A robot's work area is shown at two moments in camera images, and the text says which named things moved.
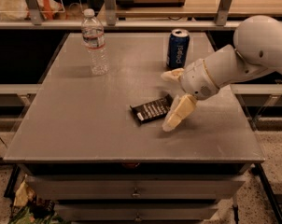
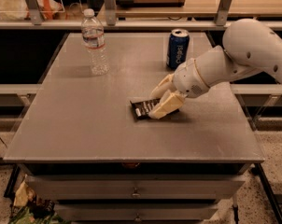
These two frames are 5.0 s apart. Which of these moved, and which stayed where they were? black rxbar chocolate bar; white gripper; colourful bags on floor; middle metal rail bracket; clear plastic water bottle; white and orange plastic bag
Moved: white gripper; black rxbar chocolate bar
Stayed: colourful bags on floor; middle metal rail bracket; white and orange plastic bag; clear plastic water bottle
